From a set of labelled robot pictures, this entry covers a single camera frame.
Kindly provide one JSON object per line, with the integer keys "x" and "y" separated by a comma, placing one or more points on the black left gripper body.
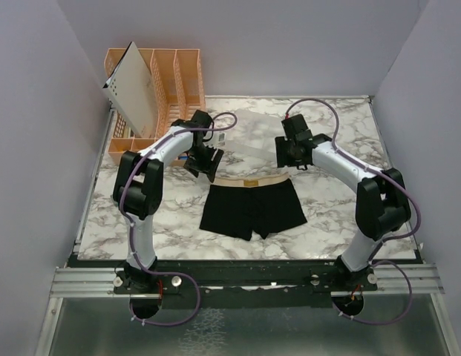
{"x": 200, "y": 159}

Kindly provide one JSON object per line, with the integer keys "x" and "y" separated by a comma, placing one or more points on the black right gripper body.
{"x": 286, "y": 153}

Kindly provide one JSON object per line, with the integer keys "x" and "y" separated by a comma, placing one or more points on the black garment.
{"x": 241, "y": 211}

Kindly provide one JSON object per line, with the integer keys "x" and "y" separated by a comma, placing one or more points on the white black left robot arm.
{"x": 138, "y": 189}

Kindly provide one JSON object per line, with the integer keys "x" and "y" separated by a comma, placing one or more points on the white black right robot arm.
{"x": 381, "y": 205}

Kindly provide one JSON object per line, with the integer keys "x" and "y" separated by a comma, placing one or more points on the clear plastic box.
{"x": 254, "y": 135}

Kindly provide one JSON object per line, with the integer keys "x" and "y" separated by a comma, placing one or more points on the orange plastic desk organizer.
{"x": 179, "y": 91}

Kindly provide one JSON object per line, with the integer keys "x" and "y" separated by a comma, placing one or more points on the white booklet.
{"x": 130, "y": 88}

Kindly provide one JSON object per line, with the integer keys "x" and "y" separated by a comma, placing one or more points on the aluminium frame rail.
{"x": 89, "y": 283}

